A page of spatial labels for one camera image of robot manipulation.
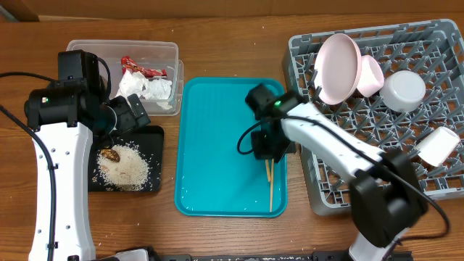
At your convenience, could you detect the wooden chopstick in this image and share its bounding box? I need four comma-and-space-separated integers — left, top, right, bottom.
269, 159, 275, 212
265, 159, 271, 183

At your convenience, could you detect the white napkin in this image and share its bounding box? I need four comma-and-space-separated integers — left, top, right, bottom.
116, 70, 173, 100

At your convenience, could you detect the brown food scrap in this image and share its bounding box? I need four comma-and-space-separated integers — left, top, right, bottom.
100, 149, 120, 162

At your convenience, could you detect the red snack wrapper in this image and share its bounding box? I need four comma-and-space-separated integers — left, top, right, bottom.
121, 56, 167, 78

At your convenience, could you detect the pile of rice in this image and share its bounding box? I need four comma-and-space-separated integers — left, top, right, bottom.
96, 144, 150, 191

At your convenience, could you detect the large white plate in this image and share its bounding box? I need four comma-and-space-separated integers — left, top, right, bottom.
314, 33, 362, 105

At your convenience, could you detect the pink small bowl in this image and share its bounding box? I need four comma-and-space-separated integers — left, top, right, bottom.
357, 55, 384, 97

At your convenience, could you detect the grey-green bowl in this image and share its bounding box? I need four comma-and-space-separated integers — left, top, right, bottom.
379, 70, 426, 112

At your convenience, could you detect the white cup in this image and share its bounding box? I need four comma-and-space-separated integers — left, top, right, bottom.
415, 127, 460, 167

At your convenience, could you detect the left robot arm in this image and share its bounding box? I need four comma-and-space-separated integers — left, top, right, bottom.
25, 50, 150, 260

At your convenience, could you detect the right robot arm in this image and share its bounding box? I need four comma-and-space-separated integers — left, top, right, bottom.
245, 84, 428, 260

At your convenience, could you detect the grey dishwasher rack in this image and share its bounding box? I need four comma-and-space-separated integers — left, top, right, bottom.
282, 20, 463, 200

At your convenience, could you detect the black plastic tray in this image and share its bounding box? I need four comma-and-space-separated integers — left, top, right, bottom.
88, 125, 164, 192

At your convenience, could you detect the clear plastic bin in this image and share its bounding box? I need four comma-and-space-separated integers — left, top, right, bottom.
67, 39, 183, 116

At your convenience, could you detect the teal serving tray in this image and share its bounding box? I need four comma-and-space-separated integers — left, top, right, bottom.
174, 77, 288, 218

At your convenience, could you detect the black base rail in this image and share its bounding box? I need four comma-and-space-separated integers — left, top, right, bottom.
160, 251, 351, 261

